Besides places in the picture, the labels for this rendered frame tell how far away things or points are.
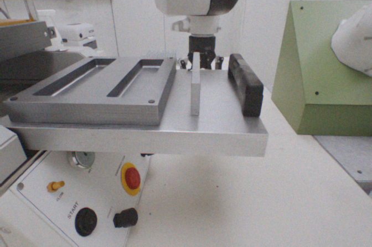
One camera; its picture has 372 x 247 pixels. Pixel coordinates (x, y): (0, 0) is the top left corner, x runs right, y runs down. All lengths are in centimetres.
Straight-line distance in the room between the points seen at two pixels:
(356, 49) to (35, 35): 71
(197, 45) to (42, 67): 36
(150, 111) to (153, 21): 258
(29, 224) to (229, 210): 30
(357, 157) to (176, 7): 55
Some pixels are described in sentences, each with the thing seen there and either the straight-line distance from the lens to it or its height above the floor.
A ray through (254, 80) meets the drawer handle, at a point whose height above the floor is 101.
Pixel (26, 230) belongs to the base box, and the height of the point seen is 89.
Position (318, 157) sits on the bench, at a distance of 62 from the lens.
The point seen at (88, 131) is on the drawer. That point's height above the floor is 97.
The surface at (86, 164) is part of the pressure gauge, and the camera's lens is 34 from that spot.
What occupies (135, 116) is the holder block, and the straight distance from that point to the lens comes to 23.
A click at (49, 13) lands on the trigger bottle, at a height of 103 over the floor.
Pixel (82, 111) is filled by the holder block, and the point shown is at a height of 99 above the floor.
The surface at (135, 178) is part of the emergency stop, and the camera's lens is 43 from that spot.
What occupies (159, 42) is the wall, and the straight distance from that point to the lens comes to 282.
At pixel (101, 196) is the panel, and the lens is 37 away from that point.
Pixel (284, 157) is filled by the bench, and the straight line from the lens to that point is 58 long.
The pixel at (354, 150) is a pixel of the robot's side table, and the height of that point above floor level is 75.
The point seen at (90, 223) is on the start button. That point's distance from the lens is 33.
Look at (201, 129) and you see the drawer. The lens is 23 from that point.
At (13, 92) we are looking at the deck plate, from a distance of 53.
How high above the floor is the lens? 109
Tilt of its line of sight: 27 degrees down
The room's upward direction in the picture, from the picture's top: straight up
